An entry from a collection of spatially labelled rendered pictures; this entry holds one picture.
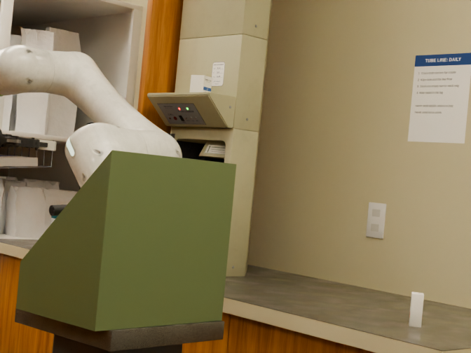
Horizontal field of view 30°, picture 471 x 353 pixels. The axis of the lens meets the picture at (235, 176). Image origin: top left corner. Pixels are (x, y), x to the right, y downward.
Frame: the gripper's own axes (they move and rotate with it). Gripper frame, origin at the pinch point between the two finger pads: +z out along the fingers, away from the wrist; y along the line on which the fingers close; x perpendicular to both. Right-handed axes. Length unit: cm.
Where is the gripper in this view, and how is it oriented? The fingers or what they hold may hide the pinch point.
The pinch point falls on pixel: (45, 145)
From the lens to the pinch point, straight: 282.9
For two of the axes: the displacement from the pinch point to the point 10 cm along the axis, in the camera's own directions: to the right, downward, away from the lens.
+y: -6.7, -0.5, 7.4
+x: -0.9, 10.0, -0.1
